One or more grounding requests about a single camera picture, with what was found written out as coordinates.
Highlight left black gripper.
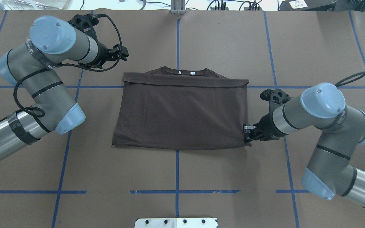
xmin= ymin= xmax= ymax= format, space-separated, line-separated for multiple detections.
xmin=95 ymin=43 xmax=129 ymax=69

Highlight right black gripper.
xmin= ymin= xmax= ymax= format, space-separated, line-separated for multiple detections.
xmin=242 ymin=114 xmax=279 ymax=143

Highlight dark brown t-shirt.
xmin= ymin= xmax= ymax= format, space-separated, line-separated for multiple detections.
xmin=112 ymin=66 xmax=252 ymax=150

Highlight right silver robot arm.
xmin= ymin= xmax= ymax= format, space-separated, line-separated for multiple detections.
xmin=242 ymin=83 xmax=365 ymax=209

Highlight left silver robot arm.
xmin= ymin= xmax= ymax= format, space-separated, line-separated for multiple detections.
xmin=0 ymin=13 xmax=129 ymax=161

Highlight black box with white label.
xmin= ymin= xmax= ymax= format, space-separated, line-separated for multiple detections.
xmin=279 ymin=0 xmax=336 ymax=11

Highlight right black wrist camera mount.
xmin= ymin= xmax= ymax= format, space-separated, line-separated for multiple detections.
xmin=260 ymin=89 xmax=293 ymax=112

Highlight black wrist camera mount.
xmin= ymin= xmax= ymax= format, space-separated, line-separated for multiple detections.
xmin=68 ymin=13 xmax=99 ymax=40
xmin=260 ymin=89 xmax=293 ymax=112

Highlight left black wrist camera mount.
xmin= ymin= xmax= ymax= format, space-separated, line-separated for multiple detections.
xmin=68 ymin=13 xmax=99 ymax=40

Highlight aluminium frame post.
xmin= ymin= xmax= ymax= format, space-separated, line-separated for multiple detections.
xmin=170 ymin=0 xmax=187 ymax=15

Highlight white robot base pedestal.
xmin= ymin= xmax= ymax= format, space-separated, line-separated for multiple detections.
xmin=134 ymin=217 xmax=218 ymax=228

